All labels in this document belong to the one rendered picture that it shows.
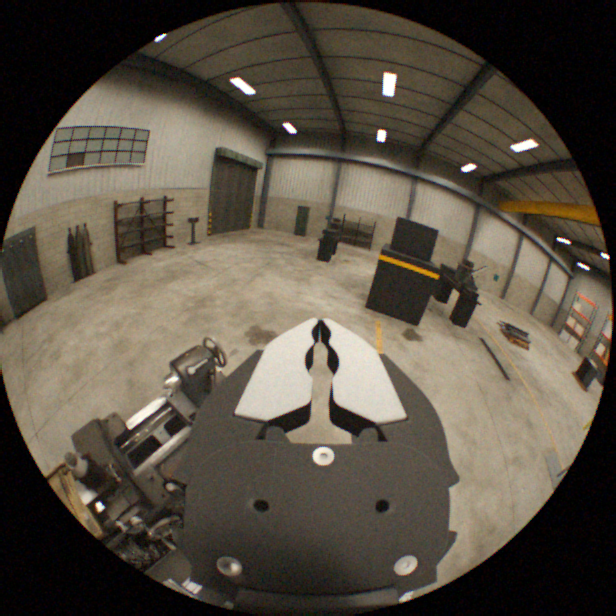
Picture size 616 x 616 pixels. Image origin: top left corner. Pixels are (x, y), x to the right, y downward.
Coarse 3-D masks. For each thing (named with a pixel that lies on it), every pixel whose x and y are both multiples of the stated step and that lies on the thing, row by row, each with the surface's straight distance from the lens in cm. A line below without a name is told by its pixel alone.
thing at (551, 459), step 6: (546, 456) 427; (552, 456) 451; (552, 462) 442; (558, 462) 468; (552, 468) 434; (558, 468) 459; (552, 474) 427; (558, 474) 442; (552, 480) 421; (558, 480) 445; (552, 486) 419
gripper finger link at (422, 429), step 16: (400, 384) 9; (400, 400) 8; (416, 400) 9; (416, 416) 8; (432, 416) 8; (384, 432) 7; (400, 432) 7; (416, 432) 8; (432, 432) 8; (416, 448) 7; (432, 448) 8; (448, 464) 8; (448, 480) 8
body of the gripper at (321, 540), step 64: (256, 448) 6; (320, 448) 6; (384, 448) 7; (192, 512) 6; (256, 512) 6; (320, 512) 6; (384, 512) 6; (448, 512) 7; (192, 576) 7; (256, 576) 6; (320, 576) 6; (384, 576) 6
